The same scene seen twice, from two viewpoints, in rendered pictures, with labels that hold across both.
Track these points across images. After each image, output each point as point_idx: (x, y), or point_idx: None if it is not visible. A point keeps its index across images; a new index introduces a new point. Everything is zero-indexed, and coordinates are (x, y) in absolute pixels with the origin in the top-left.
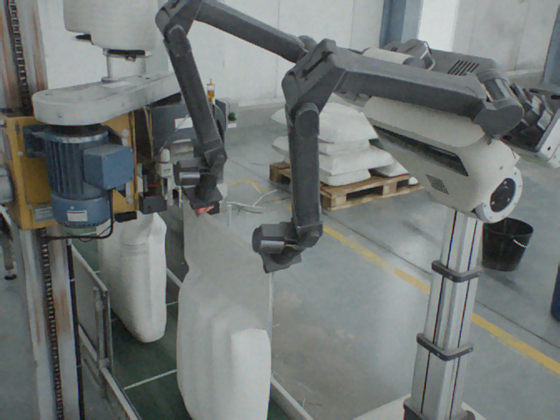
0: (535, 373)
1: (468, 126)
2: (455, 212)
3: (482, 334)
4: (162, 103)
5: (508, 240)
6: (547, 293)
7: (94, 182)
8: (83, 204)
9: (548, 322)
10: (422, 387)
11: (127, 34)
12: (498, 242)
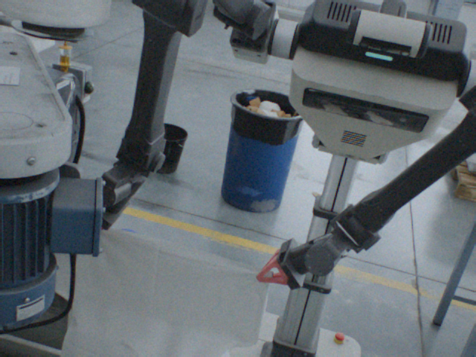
0: (252, 258)
1: (434, 86)
2: (345, 158)
3: (197, 239)
4: None
5: (174, 145)
6: (211, 184)
7: (74, 251)
8: (42, 287)
9: (229, 210)
10: (297, 323)
11: (95, 3)
12: (165, 148)
